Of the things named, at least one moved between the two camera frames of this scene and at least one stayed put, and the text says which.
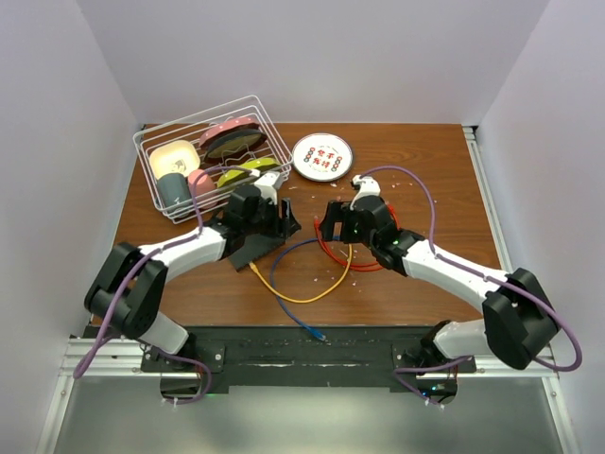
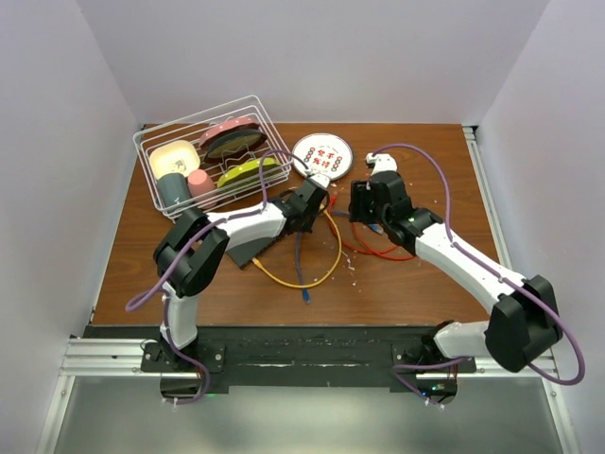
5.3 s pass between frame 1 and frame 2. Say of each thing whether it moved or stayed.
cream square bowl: stayed
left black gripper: moved
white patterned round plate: stayed
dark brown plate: stayed
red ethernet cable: moved
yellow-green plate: stayed
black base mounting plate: stayed
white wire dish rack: stayed
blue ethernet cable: moved
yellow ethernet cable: moved
